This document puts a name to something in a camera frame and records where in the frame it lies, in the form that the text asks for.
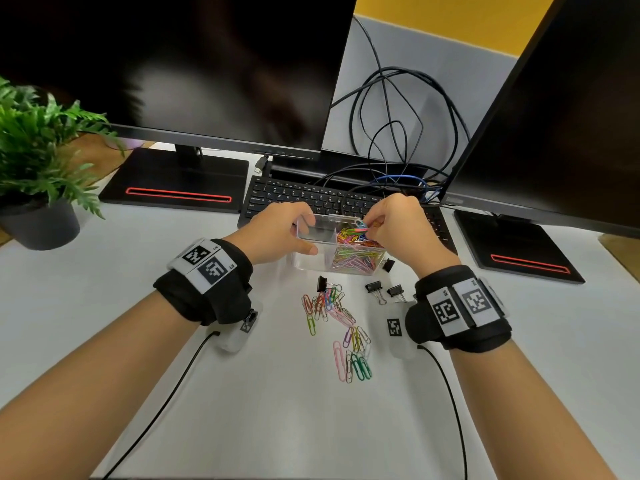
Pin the brown cardboard box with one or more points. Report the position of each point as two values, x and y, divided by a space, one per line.
625 254
100 154

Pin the grey desk partition panel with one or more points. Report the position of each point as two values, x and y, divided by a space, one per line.
345 129

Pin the person's left hand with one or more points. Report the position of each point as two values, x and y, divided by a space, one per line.
265 234

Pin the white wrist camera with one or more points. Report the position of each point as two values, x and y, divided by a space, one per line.
397 347
232 342

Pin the clear plastic divided box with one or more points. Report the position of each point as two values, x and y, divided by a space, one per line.
312 234

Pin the pile of black binder clips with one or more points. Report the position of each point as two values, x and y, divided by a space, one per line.
372 286

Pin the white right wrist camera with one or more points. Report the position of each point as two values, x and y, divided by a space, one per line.
397 347

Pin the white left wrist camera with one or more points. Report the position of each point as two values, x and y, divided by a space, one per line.
232 342

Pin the heap of sorted paper clips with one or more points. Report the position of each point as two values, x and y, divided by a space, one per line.
355 257

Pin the person's right hand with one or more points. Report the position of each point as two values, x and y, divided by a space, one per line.
410 229

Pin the person's right forearm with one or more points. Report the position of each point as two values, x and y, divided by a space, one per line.
525 414

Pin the person's left forearm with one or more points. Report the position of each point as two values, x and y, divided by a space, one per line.
75 404

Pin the lilac cup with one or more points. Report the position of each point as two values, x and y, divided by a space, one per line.
131 143

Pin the pile of colourful paper clips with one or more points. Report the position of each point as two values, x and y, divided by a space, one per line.
350 344

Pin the black usb plug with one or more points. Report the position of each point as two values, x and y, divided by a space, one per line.
260 164

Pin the green plant in black pot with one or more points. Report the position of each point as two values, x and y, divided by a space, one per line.
45 224

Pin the black keyboard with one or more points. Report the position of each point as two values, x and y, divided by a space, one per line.
310 194

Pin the single green paper clip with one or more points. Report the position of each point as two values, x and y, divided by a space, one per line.
311 325

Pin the small bunch of paper clips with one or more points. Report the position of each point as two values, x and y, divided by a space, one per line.
361 225

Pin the black computer monitor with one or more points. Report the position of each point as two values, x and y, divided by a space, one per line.
565 119
175 59

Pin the black monitor stand red stripe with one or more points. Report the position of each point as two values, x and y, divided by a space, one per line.
510 239
175 174

